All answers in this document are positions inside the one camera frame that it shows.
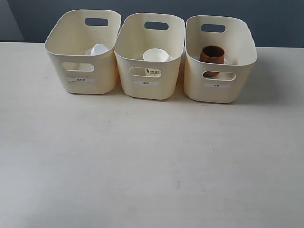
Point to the white paper cup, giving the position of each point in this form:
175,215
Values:
155,55

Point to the brown wooden cup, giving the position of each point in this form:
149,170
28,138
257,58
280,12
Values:
212,54

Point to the clear plastic bottle white cap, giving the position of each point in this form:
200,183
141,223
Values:
97,49

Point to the middle cream plastic bin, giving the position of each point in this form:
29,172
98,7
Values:
139,33

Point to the cream plastic bin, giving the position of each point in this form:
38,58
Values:
75,32
211,82
139,33

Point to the right cream plastic bin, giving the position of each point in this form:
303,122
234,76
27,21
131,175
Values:
211,82

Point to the left cream plastic bin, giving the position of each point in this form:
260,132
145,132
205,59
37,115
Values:
75,32

